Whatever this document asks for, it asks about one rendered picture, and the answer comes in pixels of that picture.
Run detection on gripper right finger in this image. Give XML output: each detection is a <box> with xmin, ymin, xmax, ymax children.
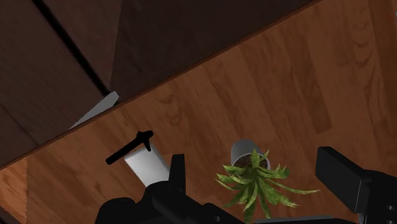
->
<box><xmin>315</xmin><ymin>146</ymin><xmax>397</xmax><ymax>224</ymax></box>

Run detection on green plant in grey pot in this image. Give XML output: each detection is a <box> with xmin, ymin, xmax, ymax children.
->
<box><xmin>215</xmin><ymin>139</ymin><xmax>321</xmax><ymax>224</ymax></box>

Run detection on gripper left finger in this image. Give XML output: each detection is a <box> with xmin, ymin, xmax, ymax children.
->
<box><xmin>95</xmin><ymin>153</ymin><xmax>246</xmax><ymax>224</ymax></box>

